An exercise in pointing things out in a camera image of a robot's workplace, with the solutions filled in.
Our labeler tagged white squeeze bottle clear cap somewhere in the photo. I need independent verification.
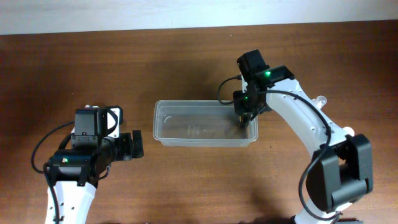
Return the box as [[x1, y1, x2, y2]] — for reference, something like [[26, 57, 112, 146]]
[[312, 95, 327, 110]]

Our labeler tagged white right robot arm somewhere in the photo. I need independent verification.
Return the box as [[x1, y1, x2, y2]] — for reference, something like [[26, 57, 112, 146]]
[[234, 66, 374, 223]]

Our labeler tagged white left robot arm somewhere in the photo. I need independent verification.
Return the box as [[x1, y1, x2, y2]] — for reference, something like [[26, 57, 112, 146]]
[[44, 130, 144, 224]]

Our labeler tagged clear plastic container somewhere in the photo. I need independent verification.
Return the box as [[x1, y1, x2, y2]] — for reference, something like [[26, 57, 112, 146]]
[[153, 100, 259, 147]]

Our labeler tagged right black cable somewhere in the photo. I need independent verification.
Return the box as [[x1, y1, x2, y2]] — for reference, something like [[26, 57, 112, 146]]
[[216, 76, 342, 222]]

